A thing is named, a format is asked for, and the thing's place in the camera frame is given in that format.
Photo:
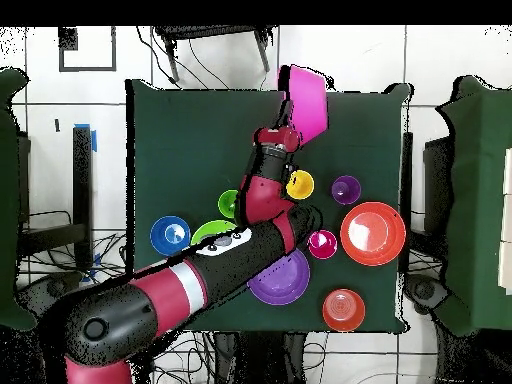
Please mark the red cup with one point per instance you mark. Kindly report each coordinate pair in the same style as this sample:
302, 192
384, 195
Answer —
322, 244

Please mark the blue bowl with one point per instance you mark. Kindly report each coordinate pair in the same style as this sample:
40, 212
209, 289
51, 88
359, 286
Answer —
170, 236

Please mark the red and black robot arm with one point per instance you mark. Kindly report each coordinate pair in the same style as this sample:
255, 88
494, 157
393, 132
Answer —
160, 296

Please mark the purple cup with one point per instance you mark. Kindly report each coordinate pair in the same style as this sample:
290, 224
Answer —
346, 190

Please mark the blue tape strip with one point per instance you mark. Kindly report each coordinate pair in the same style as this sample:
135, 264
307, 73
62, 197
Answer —
94, 142

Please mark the yellow cup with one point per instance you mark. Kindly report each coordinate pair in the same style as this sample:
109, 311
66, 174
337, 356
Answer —
300, 184

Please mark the white boxes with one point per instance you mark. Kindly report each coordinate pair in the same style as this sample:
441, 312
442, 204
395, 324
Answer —
506, 220

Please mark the pink bowl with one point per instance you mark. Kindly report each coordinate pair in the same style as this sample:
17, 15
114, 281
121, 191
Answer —
308, 108

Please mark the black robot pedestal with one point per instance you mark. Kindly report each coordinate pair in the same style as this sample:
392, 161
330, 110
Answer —
260, 360

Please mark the green side table cloth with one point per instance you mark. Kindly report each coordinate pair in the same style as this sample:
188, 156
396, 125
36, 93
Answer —
8, 200
480, 200

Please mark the green bowl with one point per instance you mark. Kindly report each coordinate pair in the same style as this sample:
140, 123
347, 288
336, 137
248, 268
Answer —
212, 230

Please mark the black pedestal foot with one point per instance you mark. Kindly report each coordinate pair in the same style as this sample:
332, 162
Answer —
56, 286
424, 290

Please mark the green cup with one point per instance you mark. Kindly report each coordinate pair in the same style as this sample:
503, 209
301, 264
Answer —
227, 204

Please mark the large orange bowl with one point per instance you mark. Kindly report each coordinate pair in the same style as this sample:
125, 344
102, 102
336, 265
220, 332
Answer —
372, 234

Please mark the black metal stool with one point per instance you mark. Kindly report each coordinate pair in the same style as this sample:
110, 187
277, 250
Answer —
200, 31

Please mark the black upright post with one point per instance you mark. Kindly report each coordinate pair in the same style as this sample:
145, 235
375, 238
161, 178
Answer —
82, 180

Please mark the black cross beam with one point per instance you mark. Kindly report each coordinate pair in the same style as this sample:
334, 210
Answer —
52, 239

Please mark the small orange bowl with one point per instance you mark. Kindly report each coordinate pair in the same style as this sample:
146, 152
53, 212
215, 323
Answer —
344, 310

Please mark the purple bowl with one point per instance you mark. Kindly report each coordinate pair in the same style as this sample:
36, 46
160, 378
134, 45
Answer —
284, 280

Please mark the dark green tablecloth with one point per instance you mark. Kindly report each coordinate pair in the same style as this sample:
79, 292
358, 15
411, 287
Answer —
160, 120

